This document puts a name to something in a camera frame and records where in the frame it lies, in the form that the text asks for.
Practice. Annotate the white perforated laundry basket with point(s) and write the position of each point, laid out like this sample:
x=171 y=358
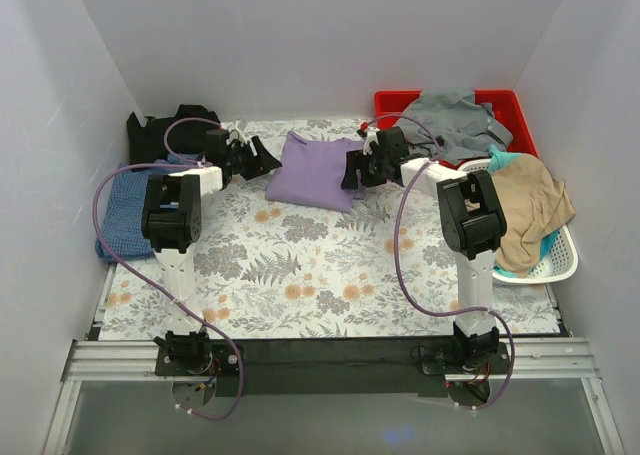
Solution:
x=555 y=265

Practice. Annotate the aluminium front rail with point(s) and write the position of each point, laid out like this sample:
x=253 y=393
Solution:
x=332 y=396

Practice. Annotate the blue checked folded shirt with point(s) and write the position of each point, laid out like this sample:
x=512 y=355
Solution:
x=121 y=226

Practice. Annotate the beige shirt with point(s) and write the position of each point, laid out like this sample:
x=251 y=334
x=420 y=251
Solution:
x=535 y=210

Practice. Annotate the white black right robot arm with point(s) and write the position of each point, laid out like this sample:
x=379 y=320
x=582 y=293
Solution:
x=472 y=223

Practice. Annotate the purple polo shirt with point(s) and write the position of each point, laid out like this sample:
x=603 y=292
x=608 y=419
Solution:
x=312 y=172

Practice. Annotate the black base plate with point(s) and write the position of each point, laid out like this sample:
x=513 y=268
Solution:
x=331 y=366

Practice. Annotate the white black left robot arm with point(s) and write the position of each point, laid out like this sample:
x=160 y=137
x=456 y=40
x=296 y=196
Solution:
x=172 y=223

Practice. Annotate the teal shirt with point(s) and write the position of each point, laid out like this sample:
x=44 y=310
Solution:
x=530 y=198

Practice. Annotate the grey shirt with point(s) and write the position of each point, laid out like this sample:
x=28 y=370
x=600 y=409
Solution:
x=452 y=123

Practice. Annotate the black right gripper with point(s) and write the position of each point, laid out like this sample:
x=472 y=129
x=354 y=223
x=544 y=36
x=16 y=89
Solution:
x=363 y=168

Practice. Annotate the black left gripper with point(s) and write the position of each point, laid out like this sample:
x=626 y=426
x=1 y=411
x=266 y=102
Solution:
x=253 y=160

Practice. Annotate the black folded shirt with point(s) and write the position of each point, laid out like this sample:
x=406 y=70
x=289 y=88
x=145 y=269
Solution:
x=146 y=142

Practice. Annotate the red plastic bin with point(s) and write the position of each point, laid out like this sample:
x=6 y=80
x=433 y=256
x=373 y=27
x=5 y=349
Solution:
x=389 y=106

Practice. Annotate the floral patterned table mat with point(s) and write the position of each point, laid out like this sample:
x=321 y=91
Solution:
x=266 y=269

